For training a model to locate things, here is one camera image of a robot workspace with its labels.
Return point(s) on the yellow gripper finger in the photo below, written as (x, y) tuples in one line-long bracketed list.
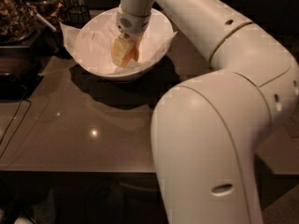
[(120, 48), (137, 42)]

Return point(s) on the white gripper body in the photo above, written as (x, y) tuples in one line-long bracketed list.
[(132, 23)]

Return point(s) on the orange fruit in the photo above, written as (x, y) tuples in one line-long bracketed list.
[(128, 58)]

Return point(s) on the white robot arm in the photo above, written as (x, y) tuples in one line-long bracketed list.
[(204, 131)]

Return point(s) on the white bowl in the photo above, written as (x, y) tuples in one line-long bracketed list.
[(124, 75)]

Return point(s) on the white paper liner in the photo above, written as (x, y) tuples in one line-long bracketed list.
[(90, 44)]

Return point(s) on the black appliance box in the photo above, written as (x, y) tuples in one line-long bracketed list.
[(19, 72)]

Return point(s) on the glass jar of snacks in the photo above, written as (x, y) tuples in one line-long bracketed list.
[(17, 22)]

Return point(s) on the black wire mesh cup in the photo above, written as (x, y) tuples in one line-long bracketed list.
[(78, 16)]

